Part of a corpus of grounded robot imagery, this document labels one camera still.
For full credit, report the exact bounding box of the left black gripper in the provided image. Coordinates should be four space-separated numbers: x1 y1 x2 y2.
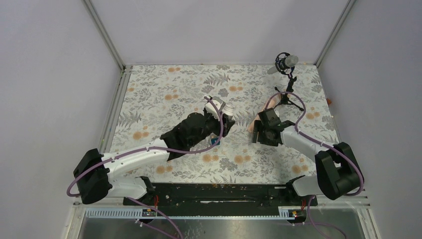
190 105 235 147

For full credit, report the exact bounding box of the white pill bottle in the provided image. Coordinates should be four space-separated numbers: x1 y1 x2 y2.
222 104 235 117

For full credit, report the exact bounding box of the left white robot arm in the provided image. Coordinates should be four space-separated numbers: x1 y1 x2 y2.
67 104 235 205

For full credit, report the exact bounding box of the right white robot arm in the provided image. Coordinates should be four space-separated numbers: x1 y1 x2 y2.
251 108 364 205

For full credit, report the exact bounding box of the microphone on black tripod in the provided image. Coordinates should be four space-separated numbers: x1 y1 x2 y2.
267 52 305 112

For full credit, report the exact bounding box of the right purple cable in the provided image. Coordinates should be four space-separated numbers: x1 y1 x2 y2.
264 92 365 197

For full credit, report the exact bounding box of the purple cable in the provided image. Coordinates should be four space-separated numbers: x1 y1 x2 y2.
66 96 225 199
264 92 365 197

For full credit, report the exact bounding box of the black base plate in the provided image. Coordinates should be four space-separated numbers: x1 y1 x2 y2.
123 183 317 217

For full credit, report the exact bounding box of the white slotted cable duct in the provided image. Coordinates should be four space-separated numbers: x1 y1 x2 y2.
85 207 306 221

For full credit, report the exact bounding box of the right aluminium frame rail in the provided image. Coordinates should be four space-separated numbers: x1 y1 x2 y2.
314 0 357 68

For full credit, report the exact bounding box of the aluminium frame rail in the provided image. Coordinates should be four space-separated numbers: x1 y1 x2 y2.
82 0 126 71
314 0 357 68

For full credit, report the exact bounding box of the left aluminium frame rail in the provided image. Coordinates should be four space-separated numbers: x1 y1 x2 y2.
82 0 126 71

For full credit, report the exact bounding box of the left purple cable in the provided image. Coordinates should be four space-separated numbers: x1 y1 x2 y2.
66 96 225 199

